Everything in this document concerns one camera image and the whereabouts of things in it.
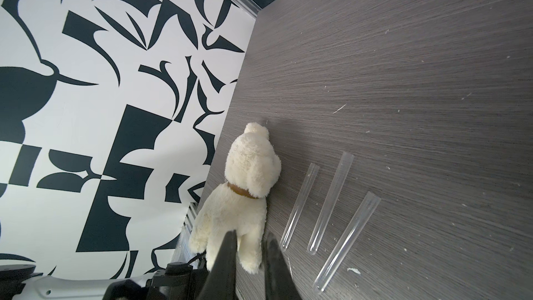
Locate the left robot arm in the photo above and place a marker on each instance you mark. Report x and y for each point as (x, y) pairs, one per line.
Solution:
(176, 281)

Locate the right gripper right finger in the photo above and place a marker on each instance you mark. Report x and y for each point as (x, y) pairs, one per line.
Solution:
(278, 281)

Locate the test tube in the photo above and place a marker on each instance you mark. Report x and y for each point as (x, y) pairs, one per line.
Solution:
(299, 205)
(328, 206)
(346, 241)

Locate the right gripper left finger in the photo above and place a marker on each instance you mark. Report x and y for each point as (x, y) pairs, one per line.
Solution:
(221, 281)

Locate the white plush dog toy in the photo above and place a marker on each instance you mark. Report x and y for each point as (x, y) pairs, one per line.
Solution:
(239, 204)

